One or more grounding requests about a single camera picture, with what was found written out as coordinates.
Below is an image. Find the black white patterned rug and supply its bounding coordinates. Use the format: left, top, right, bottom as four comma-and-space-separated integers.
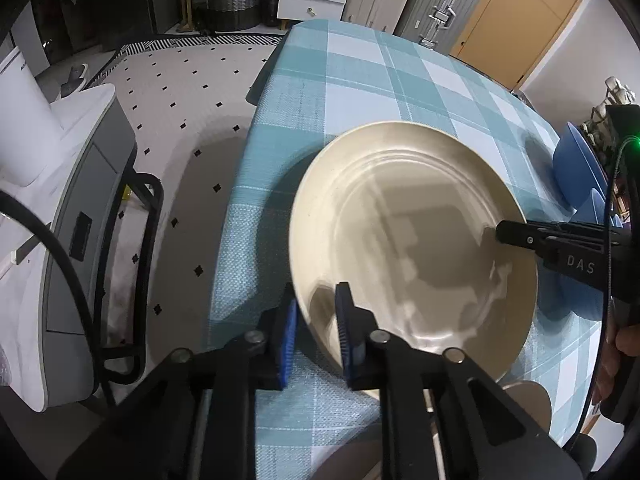
84, 33, 287, 376

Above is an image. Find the thick black cable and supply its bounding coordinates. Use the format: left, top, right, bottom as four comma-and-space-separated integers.
0, 172, 166, 406

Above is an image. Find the black tall cabinet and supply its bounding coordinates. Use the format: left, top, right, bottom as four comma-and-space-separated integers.
30, 0, 151, 61

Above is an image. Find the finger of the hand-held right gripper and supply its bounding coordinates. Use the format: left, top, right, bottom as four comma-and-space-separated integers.
496, 219, 622, 262

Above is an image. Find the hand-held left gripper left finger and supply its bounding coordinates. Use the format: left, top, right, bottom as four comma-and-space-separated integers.
55, 282, 302, 480

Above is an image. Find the teal checked tablecloth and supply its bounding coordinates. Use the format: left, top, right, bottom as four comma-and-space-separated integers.
207, 19, 616, 480

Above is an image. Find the wooden door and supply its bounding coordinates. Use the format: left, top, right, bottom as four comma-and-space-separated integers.
450, 0, 589, 94

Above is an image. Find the wooden shoe rack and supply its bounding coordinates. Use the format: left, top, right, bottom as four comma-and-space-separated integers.
582, 76, 640, 196

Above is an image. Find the person's right hand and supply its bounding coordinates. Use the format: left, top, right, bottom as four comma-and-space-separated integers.
592, 324, 640, 407

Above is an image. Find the silver suitcase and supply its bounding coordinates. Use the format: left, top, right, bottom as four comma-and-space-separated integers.
395, 0, 484, 54

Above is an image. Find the cream plate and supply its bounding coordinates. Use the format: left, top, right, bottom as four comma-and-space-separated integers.
289, 121, 539, 401

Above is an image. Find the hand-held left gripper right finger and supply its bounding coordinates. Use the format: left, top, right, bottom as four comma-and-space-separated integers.
334, 281, 588, 480

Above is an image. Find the grey slipper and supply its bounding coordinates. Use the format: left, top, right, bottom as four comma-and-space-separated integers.
60, 62, 91, 99

